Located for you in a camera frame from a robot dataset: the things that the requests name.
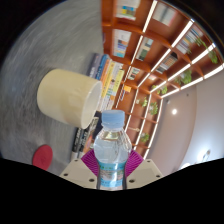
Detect clear water bottle blue cap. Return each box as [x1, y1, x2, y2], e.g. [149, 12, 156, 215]
[93, 109, 133, 191]

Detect ceiling lights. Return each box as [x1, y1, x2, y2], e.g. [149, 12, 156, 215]
[170, 108, 213, 168]

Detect stack of colourful books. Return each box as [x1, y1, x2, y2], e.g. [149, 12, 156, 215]
[87, 53, 126, 113]

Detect flat round red coaster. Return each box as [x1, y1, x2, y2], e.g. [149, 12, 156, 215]
[31, 144, 54, 172]

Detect wooden shelf unit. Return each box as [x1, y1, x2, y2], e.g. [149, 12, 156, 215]
[100, 0, 224, 161]

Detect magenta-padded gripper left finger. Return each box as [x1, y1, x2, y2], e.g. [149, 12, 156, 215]
[59, 148, 100, 190]

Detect white ceramic mug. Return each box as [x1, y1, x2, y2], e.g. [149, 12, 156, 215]
[36, 68, 104, 130]

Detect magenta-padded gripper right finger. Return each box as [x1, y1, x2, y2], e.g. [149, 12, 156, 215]
[124, 149, 164, 190]

